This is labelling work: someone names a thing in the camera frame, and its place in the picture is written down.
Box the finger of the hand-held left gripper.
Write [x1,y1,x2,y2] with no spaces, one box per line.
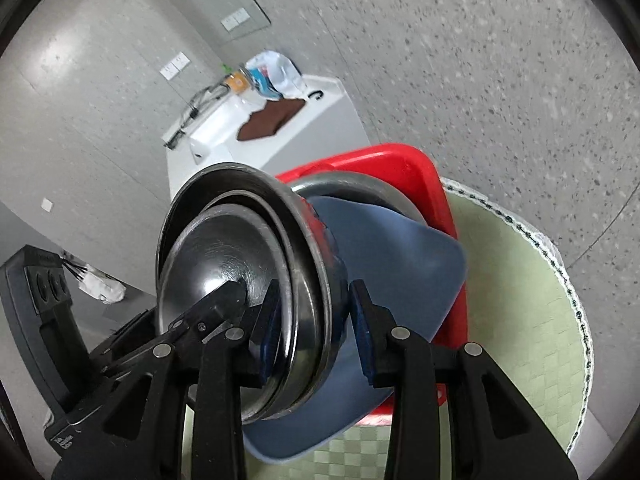
[92,280,249,376]

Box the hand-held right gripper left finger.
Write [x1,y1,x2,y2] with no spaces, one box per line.
[52,279,283,480]

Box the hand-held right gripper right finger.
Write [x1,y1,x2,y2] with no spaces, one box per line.
[349,280,580,480]

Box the small steel bowl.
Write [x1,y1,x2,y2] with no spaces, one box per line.
[157,212,283,333]

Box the medium steel bowl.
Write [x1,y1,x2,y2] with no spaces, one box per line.
[197,190,303,416]
[156,162,349,421]

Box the blue plate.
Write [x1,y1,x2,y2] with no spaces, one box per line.
[242,195,468,463]

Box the large steel bowl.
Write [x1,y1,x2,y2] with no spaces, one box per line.
[289,170,431,231]

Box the red plastic basin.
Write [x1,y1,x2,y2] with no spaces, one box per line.
[274,144,471,428]

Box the white tote bag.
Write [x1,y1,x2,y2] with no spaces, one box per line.
[60,250,127,305]

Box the green tablecloth with lace trim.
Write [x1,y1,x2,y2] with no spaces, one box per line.
[180,177,596,480]

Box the brown cloth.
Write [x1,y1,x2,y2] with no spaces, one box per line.
[236,98,306,142]

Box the white sink counter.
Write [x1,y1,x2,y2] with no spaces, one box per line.
[162,75,373,211]

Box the clear plastic bag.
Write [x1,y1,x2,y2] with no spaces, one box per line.
[245,51,307,100]

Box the black cable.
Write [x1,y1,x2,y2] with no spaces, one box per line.
[165,80,231,148]

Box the white wall socket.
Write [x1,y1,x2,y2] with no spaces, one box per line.
[160,52,191,81]

